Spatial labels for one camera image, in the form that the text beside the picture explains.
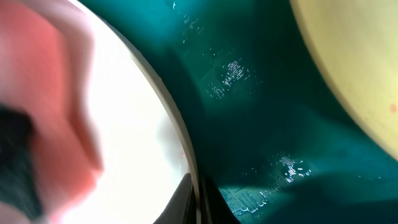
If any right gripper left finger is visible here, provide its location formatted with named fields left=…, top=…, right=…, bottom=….
left=154, top=173, right=196, bottom=224

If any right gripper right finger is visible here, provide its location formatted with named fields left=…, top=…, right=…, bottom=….
left=200, top=177, right=240, bottom=224

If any white plate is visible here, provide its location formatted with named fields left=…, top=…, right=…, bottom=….
left=60, top=1, right=201, bottom=224

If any teal plastic tray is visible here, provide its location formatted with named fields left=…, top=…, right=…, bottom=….
left=83, top=0, right=397, bottom=223

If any yellow-green plate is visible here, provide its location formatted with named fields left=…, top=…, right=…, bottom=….
left=290, top=0, right=397, bottom=158

